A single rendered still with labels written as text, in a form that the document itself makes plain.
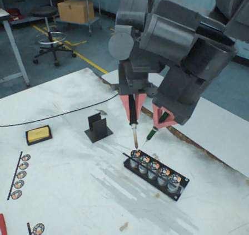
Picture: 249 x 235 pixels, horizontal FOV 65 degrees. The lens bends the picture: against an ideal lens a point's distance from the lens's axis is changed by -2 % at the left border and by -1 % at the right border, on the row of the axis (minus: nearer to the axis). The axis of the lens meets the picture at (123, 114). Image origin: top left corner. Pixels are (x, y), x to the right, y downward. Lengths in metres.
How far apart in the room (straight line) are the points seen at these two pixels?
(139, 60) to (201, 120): 0.45
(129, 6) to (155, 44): 0.27
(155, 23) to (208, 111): 0.56
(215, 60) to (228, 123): 0.49
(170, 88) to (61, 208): 0.37
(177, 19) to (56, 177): 0.46
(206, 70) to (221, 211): 0.36
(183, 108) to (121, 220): 0.29
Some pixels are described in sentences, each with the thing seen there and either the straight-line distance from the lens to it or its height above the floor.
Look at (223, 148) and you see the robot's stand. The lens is 0.68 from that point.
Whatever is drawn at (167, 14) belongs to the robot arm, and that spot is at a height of 1.15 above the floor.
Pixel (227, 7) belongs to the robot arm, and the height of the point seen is 1.16.
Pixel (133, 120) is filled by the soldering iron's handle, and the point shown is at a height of 0.86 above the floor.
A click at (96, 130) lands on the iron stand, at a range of 0.61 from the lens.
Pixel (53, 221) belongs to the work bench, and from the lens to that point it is 0.52.
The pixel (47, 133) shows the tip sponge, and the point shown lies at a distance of 0.67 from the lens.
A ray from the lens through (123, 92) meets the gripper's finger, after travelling 0.50.
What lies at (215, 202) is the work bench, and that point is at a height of 0.75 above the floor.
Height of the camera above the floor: 1.22
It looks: 41 degrees down
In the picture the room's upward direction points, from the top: straight up
